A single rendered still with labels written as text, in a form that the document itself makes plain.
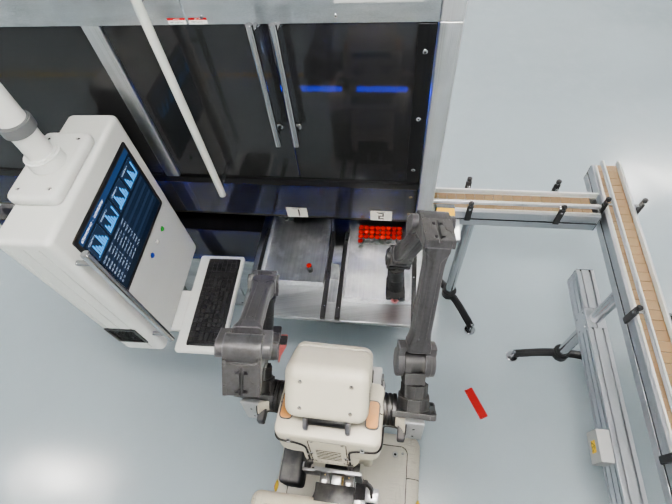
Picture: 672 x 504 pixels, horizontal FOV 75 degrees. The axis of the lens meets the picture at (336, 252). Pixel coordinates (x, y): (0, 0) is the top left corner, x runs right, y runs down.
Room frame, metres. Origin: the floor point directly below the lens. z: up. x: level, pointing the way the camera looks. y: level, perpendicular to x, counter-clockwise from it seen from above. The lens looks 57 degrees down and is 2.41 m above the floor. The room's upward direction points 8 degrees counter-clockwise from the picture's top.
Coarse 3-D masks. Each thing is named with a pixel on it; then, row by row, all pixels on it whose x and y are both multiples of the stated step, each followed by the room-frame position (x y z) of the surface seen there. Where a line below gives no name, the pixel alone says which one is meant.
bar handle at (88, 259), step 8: (80, 256) 0.71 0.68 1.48; (88, 256) 0.71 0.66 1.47; (80, 264) 0.72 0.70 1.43; (88, 264) 0.71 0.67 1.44; (96, 264) 0.71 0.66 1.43; (104, 272) 0.71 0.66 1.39; (112, 280) 0.71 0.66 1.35; (120, 288) 0.71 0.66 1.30; (128, 296) 0.71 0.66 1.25; (136, 304) 0.71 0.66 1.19; (144, 312) 0.71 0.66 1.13; (152, 320) 0.71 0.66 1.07; (160, 328) 0.71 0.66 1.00; (168, 336) 0.71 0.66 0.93
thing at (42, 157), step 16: (0, 96) 0.96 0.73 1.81; (0, 112) 0.94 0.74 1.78; (16, 112) 0.96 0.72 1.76; (0, 128) 0.94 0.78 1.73; (16, 128) 0.94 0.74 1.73; (32, 128) 0.96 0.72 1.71; (16, 144) 0.94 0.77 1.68; (32, 144) 0.94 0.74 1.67; (48, 144) 0.97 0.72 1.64; (32, 160) 0.94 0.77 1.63; (48, 160) 0.94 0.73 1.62; (64, 160) 0.96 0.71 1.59
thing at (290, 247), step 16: (272, 224) 1.17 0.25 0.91; (288, 224) 1.18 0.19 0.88; (304, 224) 1.17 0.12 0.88; (320, 224) 1.16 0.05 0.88; (272, 240) 1.11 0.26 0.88; (288, 240) 1.10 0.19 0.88; (304, 240) 1.09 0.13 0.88; (320, 240) 1.08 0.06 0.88; (272, 256) 1.03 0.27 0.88; (288, 256) 1.02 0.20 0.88; (304, 256) 1.01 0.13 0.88; (320, 256) 0.99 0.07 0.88; (288, 272) 0.94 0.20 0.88; (304, 272) 0.93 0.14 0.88; (320, 272) 0.92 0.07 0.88
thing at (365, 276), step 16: (352, 240) 1.05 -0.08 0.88; (352, 256) 0.97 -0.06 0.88; (368, 256) 0.96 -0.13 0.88; (384, 256) 0.95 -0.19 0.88; (352, 272) 0.90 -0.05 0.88; (368, 272) 0.89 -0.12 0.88; (384, 272) 0.88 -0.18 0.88; (352, 288) 0.82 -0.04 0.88; (368, 288) 0.82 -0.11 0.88; (384, 288) 0.81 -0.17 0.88; (400, 304) 0.73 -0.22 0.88
